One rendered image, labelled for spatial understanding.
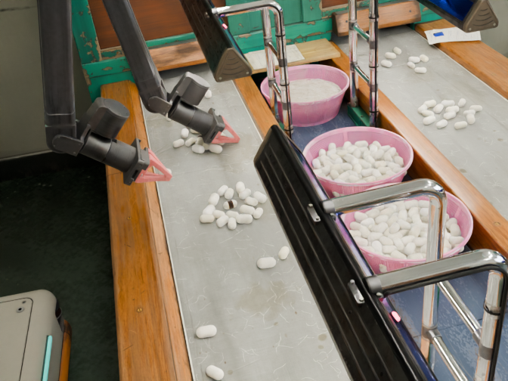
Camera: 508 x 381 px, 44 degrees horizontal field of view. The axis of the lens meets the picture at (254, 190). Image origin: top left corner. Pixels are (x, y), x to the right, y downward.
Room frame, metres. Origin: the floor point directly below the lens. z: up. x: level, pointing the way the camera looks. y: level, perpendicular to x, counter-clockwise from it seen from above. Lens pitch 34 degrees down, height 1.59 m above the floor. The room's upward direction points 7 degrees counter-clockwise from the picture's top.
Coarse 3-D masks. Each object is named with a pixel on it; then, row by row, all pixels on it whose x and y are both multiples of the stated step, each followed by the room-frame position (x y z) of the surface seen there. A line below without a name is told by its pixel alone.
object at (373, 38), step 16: (352, 0) 1.65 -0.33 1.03; (352, 16) 1.65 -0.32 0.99; (368, 16) 1.52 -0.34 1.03; (352, 32) 1.65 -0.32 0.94; (352, 48) 1.65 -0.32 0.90; (352, 64) 1.65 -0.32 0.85; (352, 80) 1.65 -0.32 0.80; (368, 80) 1.54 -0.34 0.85; (352, 96) 1.65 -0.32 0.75; (352, 112) 1.64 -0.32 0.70
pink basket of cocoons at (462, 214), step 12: (456, 204) 1.06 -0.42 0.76; (348, 216) 1.09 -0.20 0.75; (456, 216) 1.05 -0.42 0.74; (468, 216) 1.01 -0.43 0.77; (348, 228) 1.06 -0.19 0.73; (468, 228) 0.98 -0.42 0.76; (372, 252) 0.93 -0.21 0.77; (456, 252) 0.93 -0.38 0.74; (372, 264) 0.95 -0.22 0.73; (384, 264) 0.93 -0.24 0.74; (396, 264) 0.91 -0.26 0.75; (408, 264) 0.90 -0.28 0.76
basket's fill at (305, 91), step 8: (296, 80) 1.84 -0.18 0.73; (304, 80) 1.84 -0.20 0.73; (312, 80) 1.84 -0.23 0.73; (320, 80) 1.82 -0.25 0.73; (296, 88) 1.78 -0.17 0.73; (304, 88) 1.78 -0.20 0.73; (312, 88) 1.76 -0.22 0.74; (320, 88) 1.75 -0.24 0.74; (328, 88) 1.75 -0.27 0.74; (336, 88) 1.75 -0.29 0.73; (296, 96) 1.73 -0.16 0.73; (304, 96) 1.71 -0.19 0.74; (312, 96) 1.72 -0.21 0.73; (320, 96) 1.70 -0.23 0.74; (328, 96) 1.70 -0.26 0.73; (320, 112) 1.63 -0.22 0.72
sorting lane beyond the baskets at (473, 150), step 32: (416, 32) 2.09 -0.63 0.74; (416, 64) 1.83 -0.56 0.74; (448, 64) 1.80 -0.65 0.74; (416, 96) 1.61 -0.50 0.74; (448, 96) 1.59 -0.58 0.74; (480, 96) 1.56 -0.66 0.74; (448, 128) 1.42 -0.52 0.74; (480, 128) 1.39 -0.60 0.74; (480, 160) 1.25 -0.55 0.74; (480, 192) 1.12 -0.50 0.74
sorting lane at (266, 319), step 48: (192, 144) 1.50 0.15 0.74; (240, 144) 1.47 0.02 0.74; (192, 192) 1.27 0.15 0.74; (192, 240) 1.08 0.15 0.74; (240, 240) 1.06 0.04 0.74; (192, 288) 0.93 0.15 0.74; (240, 288) 0.91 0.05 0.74; (288, 288) 0.90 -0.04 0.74; (192, 336) 0.81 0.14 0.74; (240, 336) 0.79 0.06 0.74; (288, 336) 0.78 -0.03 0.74
